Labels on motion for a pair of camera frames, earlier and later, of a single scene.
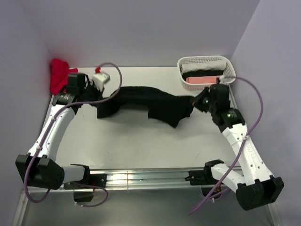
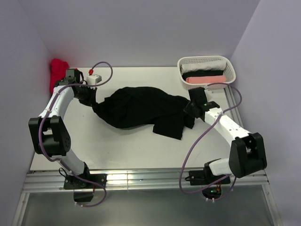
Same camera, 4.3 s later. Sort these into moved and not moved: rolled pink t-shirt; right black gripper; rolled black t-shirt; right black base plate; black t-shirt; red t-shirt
Moved: right black gripper; black t-shirt
Not moved: red t-shirt; right black base plate; rolled black t-shirt; rolled pink t-shirt
